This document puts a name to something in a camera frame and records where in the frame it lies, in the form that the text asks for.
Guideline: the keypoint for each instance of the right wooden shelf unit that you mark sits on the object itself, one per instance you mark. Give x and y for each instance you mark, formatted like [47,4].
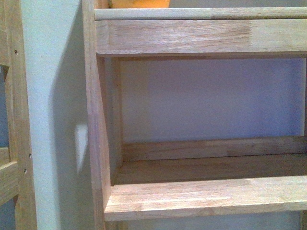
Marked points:
[181,179]

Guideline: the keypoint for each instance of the wooden shelf unit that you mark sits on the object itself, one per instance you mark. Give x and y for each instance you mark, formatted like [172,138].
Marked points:
[16,167]
[181,179]

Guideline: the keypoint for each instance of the orange toy on shelf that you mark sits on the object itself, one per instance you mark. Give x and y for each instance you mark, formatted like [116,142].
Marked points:
[128,4]

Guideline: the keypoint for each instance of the left wooden shelf unit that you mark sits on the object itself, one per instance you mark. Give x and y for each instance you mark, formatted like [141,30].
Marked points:
[16,167]

